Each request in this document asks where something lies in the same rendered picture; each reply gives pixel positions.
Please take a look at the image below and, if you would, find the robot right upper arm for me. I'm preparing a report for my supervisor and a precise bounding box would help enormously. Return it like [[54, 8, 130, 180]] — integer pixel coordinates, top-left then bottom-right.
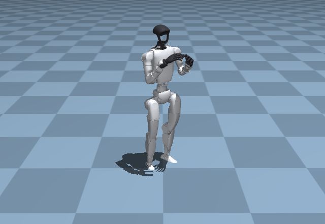
[[141, 51, 156, 84]]

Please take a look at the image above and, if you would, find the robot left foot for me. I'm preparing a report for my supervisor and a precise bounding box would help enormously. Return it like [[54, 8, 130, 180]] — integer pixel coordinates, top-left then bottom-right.
[[160, 154, 177, 163]]

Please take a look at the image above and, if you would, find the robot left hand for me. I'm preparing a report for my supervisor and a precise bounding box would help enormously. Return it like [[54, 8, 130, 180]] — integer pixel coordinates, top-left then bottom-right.
[[182, 54, 193, 67]]

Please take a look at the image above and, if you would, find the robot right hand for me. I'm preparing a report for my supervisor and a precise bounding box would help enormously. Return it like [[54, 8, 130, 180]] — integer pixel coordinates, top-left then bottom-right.
[[159, 53, 183, 69]]

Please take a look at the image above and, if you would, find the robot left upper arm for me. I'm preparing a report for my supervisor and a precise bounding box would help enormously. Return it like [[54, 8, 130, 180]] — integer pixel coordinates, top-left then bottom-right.
[[172, 47, 186, 76]]

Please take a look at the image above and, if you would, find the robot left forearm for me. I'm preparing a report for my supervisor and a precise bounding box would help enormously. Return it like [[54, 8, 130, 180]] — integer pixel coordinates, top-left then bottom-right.
[[182, 64, 192, 73]]

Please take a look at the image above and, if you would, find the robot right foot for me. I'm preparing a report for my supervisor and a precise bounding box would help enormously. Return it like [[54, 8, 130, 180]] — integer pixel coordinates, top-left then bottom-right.
[[145, 162, 154, 170]]

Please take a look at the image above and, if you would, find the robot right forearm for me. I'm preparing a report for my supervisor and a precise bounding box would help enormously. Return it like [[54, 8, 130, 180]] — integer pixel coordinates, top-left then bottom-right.
[[145, 60, 165, 84]]

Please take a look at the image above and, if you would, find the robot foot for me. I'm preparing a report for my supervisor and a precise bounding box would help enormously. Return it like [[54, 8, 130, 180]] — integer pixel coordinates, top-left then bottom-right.
[[145, 162, 154, 170], [160, 154, 177, 163]]

